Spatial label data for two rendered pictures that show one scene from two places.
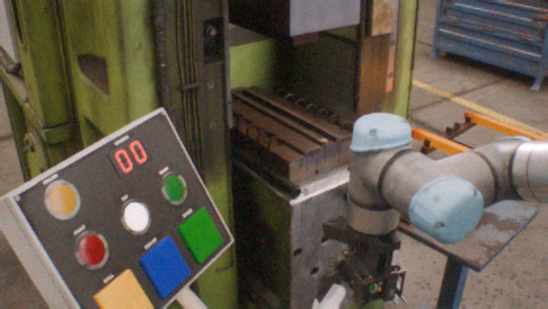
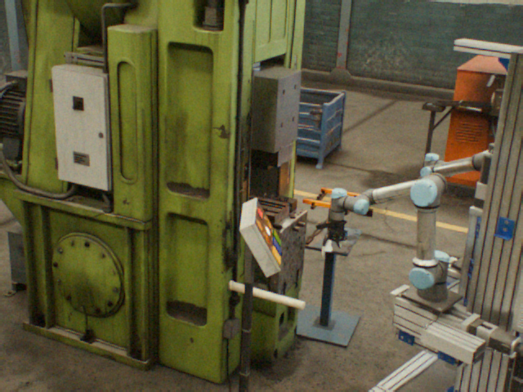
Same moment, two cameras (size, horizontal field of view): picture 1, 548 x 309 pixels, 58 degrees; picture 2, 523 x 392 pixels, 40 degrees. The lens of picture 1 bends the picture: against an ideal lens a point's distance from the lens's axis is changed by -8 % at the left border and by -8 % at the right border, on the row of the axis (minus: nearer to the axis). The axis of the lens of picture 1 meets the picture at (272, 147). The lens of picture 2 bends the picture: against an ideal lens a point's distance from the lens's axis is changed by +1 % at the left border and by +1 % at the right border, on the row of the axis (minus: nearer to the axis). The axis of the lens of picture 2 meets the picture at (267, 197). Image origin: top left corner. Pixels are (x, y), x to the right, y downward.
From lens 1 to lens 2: 298 cm
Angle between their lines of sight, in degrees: 27
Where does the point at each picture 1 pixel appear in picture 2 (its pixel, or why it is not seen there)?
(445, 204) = (363, 204)
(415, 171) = (352, 199)
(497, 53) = not seen: hidden behind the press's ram
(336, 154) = (285, 212)
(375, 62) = (283, 171)
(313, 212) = (285, 236)
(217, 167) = not seen: hidden behind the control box
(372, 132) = (338, 193)
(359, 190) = (336, 208)
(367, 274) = (338, 232)
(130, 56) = (229, 180)
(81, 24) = (169, 168)
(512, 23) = not seen: hidden behind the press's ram
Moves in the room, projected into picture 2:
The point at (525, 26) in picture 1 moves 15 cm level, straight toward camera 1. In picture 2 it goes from (305, 119) to (306, 122)
